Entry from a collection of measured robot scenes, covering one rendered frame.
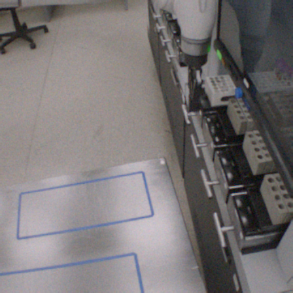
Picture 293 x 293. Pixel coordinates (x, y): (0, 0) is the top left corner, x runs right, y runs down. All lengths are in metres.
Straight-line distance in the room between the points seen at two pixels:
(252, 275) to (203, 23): 0.66
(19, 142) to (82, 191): 1.54
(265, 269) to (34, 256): 0.56
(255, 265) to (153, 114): 1.64
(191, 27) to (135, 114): 1.47
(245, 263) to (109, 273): 0.33
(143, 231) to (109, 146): 1.38
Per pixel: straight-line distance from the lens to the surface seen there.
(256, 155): 0.84
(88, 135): 2.21
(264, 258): 0.85
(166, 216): 0.78
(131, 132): 2.17
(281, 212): 0.75
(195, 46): 0.94
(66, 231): 0.80
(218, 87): 1.07
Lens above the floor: 1.49
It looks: 46 degrees down
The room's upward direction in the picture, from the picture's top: 5 degrees counter-clockwise
